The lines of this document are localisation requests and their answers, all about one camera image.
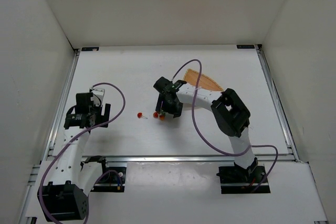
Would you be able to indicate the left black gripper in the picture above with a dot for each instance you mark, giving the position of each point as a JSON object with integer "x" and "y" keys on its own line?
{"x": 104, "y": 115}

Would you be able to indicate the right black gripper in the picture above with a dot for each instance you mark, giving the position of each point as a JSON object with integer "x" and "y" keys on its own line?
{"x": 166, "y": 106}

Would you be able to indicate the red cherries with green leaves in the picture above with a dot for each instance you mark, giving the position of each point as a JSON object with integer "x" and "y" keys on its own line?
{"x": 160, "y": 116}

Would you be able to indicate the single red fake cherry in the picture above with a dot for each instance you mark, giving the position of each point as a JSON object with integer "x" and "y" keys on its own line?
{"x": 140, "y": 115}

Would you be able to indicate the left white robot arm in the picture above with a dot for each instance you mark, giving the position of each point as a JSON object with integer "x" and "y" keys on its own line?
{"x": 67, "y": 185}

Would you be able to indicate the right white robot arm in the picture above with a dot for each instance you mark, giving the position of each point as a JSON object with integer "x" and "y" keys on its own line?
{"x": 230, "y": 113}

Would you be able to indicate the woven triangular fruit basket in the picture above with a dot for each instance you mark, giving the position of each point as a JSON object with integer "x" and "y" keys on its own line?
{"x": 207, "y": 82}

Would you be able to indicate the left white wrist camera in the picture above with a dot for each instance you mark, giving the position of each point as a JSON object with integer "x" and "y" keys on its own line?
{"x": 97, "y": 95}

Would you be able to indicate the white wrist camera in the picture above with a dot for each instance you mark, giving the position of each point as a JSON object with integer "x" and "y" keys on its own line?
{"x": 97, "y": 95}
{"x": 178, "y": 84}

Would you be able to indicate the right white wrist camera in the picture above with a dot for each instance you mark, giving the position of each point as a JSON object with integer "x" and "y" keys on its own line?
{"x": 178, "y": 84}

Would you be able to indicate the left aluminium frame rail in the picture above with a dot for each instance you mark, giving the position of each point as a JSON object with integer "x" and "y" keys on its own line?
{"x": 50, "y": 140}

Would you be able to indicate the aluminium frame rail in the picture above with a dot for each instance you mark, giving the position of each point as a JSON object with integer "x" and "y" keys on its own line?
{"x": 50, "y": 140}
{"x": 277, "y": 103}
{"x": 204, "y": 158}

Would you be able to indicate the left black corner bracket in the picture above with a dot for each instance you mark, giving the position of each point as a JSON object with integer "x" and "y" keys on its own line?
{"x": 90, "y": 49}

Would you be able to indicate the black corner bracket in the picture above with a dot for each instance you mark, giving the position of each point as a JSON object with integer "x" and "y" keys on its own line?
{"x": 90, "y": 49}
{"x": 245, "y": 46}

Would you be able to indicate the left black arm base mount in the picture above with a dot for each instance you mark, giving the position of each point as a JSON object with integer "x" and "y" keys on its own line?
{"x": 102, "y": 177}

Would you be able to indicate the right black corner bracket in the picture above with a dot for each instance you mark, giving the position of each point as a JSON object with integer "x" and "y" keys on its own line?
{"x": 245, "y": 46}

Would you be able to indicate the front aluminium frame rail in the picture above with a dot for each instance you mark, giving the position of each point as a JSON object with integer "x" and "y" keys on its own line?
{"x": 204, "y": 158}

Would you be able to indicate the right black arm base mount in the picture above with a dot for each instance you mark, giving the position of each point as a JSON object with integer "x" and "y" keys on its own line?
{"x": 234, "y": 183}

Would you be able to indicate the right aluminium frame rail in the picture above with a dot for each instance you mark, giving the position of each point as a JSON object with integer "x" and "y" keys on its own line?
{"x": 277, "y": 103}

